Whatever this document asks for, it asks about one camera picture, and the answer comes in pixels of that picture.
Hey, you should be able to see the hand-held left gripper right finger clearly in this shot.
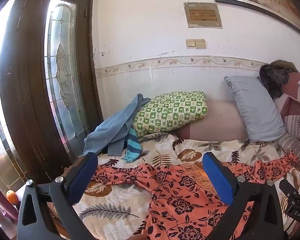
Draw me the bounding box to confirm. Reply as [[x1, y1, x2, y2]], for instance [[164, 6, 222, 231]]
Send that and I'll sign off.
[[202, 151, 289, 240]]

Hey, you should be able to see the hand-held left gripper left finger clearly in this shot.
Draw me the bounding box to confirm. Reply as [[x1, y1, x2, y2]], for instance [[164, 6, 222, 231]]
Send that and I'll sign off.
[[17, 152, 98, 240]]

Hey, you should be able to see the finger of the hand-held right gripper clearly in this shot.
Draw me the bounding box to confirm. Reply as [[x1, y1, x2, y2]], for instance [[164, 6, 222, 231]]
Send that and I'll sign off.
[[279, 179, 300, 198]]

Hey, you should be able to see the orange floral garment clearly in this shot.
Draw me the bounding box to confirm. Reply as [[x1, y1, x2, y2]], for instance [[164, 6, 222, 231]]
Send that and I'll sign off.
[[92, 152, 300, 240]]

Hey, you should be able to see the striped cushion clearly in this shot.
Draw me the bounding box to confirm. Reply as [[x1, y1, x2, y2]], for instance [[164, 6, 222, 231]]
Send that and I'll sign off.
[[277, 115, 300, 160]]

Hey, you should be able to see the beige leaf-print blanket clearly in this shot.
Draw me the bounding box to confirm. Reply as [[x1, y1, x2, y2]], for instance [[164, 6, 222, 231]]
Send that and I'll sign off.
[[72, 132, 300, 240]]

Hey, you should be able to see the blue-grey sweater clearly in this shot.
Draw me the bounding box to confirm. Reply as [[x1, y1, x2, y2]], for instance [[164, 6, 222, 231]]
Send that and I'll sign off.
[[83, 94, 151, 157]]

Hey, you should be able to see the pink bed sheet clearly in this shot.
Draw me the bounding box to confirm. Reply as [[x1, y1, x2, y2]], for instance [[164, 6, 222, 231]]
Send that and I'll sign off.
[[176, 100, 249, 142]]

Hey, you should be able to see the teal striped knit garment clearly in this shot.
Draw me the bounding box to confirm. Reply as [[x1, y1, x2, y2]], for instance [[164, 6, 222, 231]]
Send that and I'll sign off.
[[121, 127, 143, 162]]

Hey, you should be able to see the pink folded quilt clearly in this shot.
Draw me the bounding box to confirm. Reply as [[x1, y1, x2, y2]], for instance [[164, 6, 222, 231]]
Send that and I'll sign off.
[[275, 72, 300, 120]]

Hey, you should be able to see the grey-blue pillow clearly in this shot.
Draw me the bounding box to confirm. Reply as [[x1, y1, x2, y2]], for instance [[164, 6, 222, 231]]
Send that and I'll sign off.
[[224, 76, 287, 142]]

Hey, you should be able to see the green checked pillow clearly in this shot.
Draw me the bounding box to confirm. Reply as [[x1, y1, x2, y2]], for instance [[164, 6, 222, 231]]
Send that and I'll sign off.
[[133, 91, 208, 138]]

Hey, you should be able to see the brown wooden glass-panel door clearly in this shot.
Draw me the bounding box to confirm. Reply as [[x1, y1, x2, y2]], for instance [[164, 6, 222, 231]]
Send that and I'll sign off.
[[0, 0, 103, 188]]

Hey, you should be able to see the framed wall plaque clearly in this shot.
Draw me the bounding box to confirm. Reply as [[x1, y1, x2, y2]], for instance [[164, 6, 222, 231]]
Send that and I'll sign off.
[[184, 2, 222, 28]]

